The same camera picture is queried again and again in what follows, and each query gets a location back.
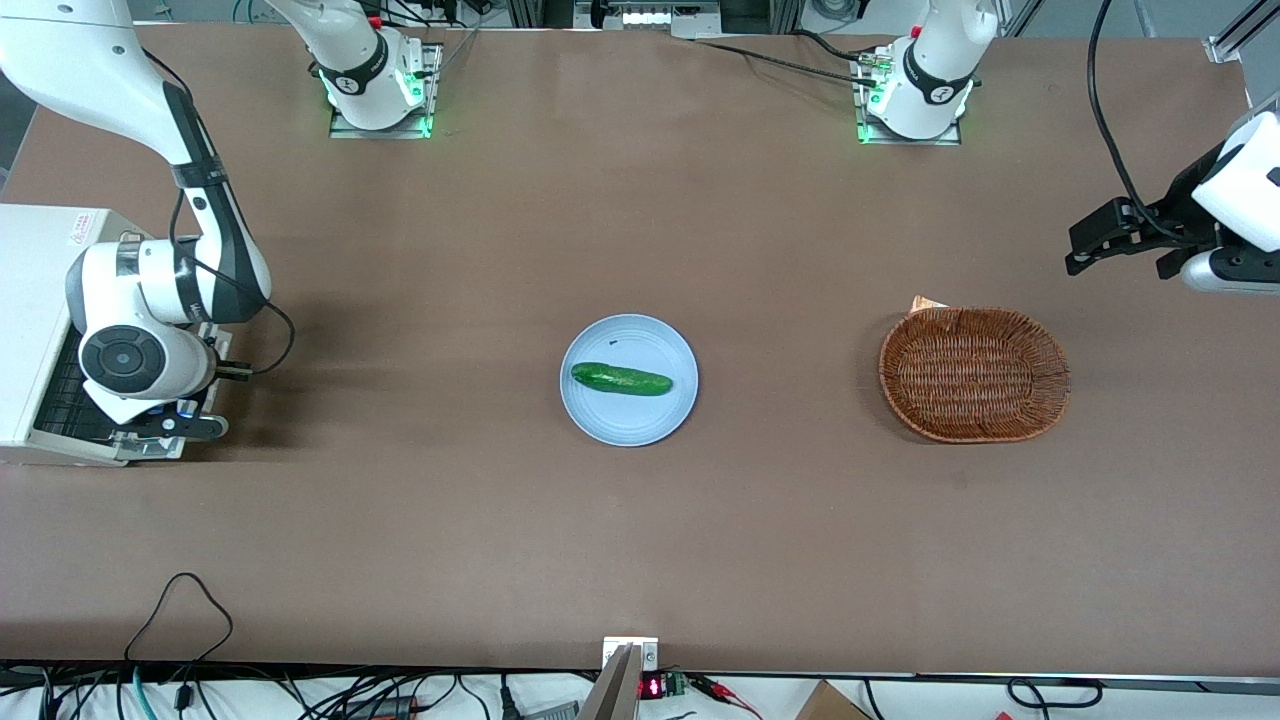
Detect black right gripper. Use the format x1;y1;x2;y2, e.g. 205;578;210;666
135;392;219;426

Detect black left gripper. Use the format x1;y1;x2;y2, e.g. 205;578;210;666
1065;145;1231;281

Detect white toaster oven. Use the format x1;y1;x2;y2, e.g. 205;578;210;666
0;204;141;468

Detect brown wicker basket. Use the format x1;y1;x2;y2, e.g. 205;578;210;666
878;306;1072;444

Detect aluminium profile bar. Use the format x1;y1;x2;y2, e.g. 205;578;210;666
1203;0;1280;67

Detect black power adapter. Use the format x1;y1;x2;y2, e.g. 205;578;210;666
343;694;418;720

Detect green cucumber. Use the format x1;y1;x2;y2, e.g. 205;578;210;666
571;362;674;397

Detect light blue plate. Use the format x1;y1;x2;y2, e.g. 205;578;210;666
559;314;699;447

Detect brown cardboard box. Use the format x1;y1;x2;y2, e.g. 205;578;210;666
795;680;873;720

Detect red clip leads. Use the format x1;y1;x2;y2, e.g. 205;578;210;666
688;674;763;720

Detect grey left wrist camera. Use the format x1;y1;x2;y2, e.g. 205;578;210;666
1180;248;1280;297

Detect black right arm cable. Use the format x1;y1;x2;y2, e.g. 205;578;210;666
140;50;298;382

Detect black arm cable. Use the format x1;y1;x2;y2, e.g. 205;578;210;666
140;50;298;382
1087;0;1176;241

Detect black oven wire rack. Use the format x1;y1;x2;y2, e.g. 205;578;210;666
35;328;126;443

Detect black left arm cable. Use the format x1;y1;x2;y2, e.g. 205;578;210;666
1087;0;1176;241

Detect thin looping black cable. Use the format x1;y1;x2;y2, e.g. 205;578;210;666
124;572;235;664

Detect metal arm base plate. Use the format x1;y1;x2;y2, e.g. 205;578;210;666
852;45;964;147
328;42;444;140

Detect short curved black cable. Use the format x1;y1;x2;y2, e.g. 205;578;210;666
793;28;873;63

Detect long black table cable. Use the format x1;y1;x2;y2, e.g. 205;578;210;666
695;40;881;87

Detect flat looped black cable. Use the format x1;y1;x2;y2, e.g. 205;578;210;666
1007;677;1104;710

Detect grey camera mount pole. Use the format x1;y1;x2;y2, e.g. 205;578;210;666
577;645;642;720

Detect small metal bracket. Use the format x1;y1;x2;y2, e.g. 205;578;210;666
603;637;660;673

